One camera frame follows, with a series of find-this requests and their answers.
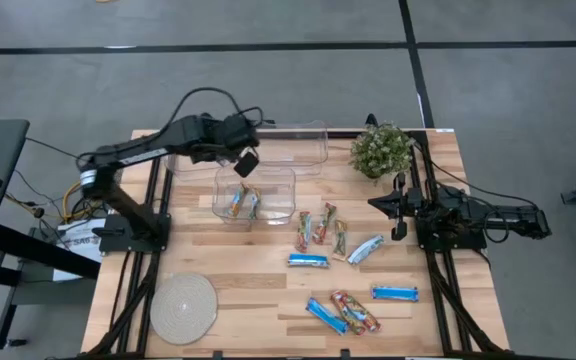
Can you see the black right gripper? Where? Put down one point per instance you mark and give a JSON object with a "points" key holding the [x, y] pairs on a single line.
{"points": [[410, 204]]}

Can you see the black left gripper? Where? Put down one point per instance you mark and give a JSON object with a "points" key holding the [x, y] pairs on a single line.
{"points": [[238, 131]]}

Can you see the blue white granola bar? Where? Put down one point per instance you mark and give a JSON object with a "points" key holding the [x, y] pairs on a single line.
{"points": [[365, 249]]}

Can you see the orange red granola bar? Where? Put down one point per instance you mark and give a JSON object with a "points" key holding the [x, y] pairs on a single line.
{"points": [[365, 316], [346, 312]]}

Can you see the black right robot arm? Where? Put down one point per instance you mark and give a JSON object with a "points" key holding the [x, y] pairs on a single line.
{"points": [[513, 216]]}

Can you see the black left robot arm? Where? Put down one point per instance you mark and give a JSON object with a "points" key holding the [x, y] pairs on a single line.
{"points": [[168, 137]]}

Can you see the small potted green plant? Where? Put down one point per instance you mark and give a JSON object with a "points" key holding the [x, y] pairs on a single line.
{"points": [[380, 150]]}

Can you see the clear plastic bin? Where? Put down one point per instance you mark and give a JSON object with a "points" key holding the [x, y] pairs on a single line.
{"points": [[183, 172], [278, 180], [293, 150]]}

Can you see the round woven beige mat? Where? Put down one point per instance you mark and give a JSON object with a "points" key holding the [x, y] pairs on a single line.
{"points": [[183, 308]]}

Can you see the white cardboard box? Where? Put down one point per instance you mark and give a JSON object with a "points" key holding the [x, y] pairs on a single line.
{"points": [[75, 250]]}

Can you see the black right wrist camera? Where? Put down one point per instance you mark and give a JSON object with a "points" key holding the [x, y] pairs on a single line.
{"points": [[399, 231]]}

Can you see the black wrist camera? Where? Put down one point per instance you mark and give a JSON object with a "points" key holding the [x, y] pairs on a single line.
{"points": [[399, 231], [246, 164]]}

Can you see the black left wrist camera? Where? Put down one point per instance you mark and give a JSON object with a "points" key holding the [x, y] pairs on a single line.
{"points": [[246, 164]]}

